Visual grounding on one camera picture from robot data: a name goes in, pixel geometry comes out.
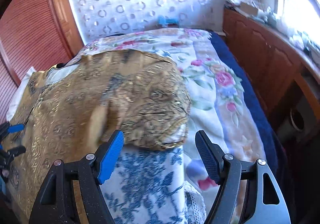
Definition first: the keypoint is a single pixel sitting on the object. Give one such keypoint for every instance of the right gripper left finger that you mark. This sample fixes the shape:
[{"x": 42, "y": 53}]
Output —
[{"x": 55, "y": 201}]

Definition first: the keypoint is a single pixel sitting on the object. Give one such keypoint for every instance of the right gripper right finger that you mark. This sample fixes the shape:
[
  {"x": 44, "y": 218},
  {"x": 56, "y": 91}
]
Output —
[{"x": 263, "y": 201}]

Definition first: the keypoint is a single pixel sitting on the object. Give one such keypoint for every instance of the gold patterned garment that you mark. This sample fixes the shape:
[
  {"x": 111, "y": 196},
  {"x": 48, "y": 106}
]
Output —
[{"x": 140, "y": 93}]

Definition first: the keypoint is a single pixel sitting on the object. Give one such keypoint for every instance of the navy blue mattress edge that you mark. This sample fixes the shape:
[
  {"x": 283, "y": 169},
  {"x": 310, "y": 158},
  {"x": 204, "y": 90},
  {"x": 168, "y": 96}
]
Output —
[{"x": 275, "y": 155}]

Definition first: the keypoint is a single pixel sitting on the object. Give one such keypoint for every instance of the round waste bin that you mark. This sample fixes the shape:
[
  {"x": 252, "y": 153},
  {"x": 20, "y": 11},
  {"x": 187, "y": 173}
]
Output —
[{"x": 296, "y": 120}]

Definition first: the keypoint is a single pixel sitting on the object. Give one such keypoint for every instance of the blue floral white bedsheet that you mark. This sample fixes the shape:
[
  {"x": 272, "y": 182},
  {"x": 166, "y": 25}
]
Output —
[{"x": 150, "y": 187}]

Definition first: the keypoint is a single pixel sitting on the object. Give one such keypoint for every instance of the pink floral quilt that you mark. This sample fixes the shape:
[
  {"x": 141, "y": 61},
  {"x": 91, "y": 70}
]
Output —
[{"x": 217, "y": 97}]

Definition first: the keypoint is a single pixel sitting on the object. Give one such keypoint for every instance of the brown wooden slatted wardrobe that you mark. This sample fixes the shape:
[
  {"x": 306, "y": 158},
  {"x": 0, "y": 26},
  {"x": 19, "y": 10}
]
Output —
[{"x": 34, "y": 33}]

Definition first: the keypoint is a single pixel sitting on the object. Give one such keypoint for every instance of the long wooden sideboard cabinet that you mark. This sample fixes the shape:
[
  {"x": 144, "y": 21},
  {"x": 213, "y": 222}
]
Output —
[{"x": 281, "y": 75}]

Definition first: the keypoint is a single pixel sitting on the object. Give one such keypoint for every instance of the blue box on bed end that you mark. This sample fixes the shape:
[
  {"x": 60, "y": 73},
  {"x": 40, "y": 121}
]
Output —
[{"x": 165, "y": 21}]

